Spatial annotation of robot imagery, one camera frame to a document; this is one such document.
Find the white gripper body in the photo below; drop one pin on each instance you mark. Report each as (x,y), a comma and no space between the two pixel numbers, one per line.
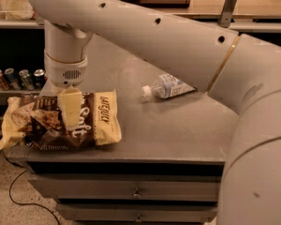
(66,73)

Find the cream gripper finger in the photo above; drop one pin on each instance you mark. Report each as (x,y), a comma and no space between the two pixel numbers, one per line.
(69,102)

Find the brown sea salt chip bag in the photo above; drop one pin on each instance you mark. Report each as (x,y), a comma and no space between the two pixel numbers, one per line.
(38,123)

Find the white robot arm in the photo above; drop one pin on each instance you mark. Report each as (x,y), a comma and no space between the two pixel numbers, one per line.
(239,71)

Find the partly hidden soda can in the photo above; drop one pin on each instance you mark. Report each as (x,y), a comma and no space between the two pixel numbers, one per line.
(45,76)

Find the dark soda can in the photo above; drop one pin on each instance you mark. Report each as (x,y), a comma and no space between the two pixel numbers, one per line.
(39,77)

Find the green soda can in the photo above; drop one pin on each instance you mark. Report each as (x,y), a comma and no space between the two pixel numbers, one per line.
(26,79)

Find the blue soda can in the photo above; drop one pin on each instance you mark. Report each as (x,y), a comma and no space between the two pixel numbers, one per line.
(13,78)

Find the low grey shelf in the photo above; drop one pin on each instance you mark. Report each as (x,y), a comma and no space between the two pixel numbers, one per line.
(4,95)

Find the clear plastic water bottle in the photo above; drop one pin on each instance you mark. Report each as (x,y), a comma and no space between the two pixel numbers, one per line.
(166,86)

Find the grey drawer cabinet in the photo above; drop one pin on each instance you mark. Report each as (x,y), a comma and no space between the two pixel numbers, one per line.
(172,150)

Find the upper drawer knob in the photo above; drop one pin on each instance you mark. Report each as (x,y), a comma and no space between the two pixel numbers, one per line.
(136,194)

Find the drawer knob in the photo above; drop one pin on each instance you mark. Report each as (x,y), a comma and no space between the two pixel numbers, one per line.
(136,194)
(138,219)

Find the lower drawer knob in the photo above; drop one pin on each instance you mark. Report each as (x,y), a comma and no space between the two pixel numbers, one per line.
(138,219)

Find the metal bracket right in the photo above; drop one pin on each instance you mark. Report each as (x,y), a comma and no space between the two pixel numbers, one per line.
(226,13)

